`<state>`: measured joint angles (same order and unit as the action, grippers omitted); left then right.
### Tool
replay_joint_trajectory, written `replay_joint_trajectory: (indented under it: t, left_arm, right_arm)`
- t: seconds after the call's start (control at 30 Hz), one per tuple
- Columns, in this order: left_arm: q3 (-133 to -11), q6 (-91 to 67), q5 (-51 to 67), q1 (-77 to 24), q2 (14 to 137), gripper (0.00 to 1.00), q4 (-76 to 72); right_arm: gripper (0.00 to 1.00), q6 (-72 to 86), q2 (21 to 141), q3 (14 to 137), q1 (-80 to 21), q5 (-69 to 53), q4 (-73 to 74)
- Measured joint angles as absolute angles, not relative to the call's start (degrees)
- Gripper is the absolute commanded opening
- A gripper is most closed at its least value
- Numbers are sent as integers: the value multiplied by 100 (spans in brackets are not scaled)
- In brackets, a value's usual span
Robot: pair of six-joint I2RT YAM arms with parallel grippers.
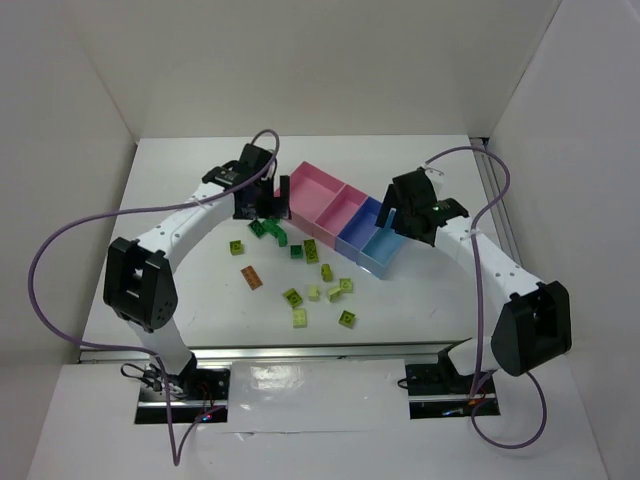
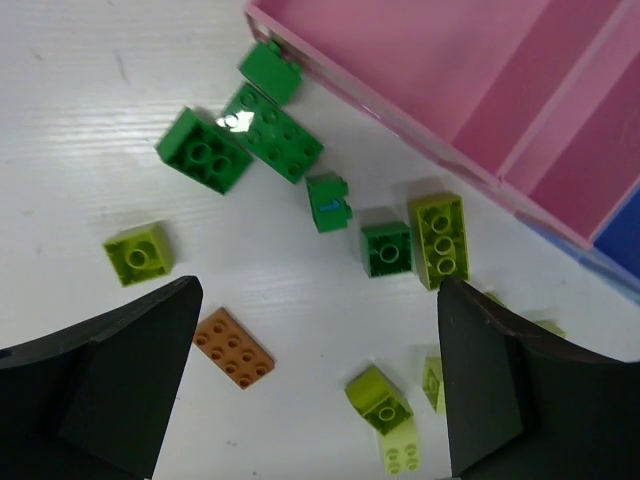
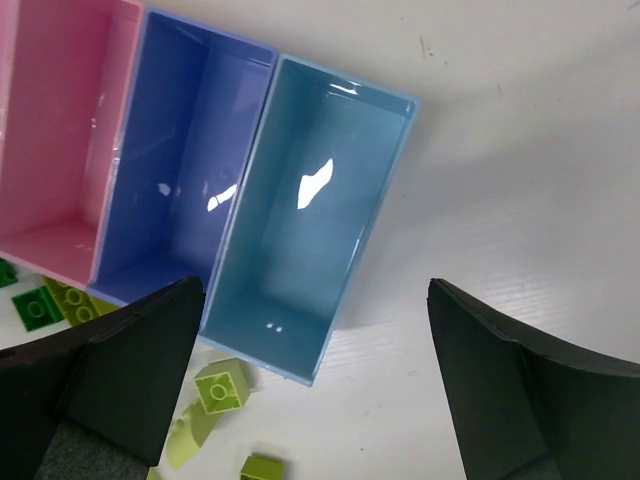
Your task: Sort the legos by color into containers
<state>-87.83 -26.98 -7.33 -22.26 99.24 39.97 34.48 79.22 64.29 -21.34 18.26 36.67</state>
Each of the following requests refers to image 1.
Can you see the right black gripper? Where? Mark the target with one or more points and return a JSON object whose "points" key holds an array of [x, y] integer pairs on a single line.
{"points": [[400, 215]]}

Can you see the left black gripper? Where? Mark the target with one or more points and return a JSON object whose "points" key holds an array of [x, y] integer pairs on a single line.
{"points": [[262, 211]]}

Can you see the dark green lego brick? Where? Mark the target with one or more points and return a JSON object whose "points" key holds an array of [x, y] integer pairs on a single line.
{"points": [[257, 228]]}

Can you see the dark green lego square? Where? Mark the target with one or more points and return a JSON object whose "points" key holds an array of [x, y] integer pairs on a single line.
{"points": [[296, 251]]}

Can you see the lime lego long brick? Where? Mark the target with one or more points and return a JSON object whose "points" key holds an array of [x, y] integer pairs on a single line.
{"points": [[310, 251]]}

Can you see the lime lego small brick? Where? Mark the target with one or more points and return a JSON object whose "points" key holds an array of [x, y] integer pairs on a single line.
{"points": [[326, 273]]}

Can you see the orange lego plate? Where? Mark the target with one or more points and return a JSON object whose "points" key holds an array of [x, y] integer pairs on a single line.
{"points": [[251, 277]]}

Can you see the pale lime slope brick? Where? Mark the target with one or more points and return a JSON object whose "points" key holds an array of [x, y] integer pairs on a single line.
{"points": [[314, 293]]}

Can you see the lime lego stud brick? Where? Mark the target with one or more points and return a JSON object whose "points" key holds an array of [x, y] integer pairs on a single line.
{"points": [[293, 298]]}

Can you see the pale lime square brick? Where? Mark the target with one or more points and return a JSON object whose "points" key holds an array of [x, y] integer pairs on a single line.
{"points": [[299, 318]]}

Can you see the green lego curved brick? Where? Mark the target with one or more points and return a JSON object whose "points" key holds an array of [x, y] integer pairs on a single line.
{"points": [[273, 228]]}

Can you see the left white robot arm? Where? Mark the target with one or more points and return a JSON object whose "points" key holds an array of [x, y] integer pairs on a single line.
{"points": [[139, 281]]}

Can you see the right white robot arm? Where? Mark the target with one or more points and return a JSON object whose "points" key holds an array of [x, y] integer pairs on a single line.
{"points": [[534, 323]]}

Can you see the large pink bin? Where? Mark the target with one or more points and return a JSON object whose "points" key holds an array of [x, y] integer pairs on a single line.
{"points": [[311, 192]]}

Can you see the small pink bin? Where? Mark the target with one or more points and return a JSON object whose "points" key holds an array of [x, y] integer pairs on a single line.
{"points": [[337, 214]]}

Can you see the light blue bin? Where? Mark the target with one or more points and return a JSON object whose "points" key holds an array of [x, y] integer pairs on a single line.
{"points": [[379, 251]]}

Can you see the purple-blue bin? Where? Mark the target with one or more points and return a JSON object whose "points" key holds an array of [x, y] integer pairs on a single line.
{"points": [[358, 230]]}

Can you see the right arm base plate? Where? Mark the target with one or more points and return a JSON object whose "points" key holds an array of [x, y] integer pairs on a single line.
{"points": [[433, 393]]}

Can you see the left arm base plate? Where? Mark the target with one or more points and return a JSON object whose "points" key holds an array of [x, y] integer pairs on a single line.
{"points": [[205, 397]]}

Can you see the aluminium front rail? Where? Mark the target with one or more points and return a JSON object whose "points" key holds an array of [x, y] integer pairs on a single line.
{"points": [[321, 351]]}

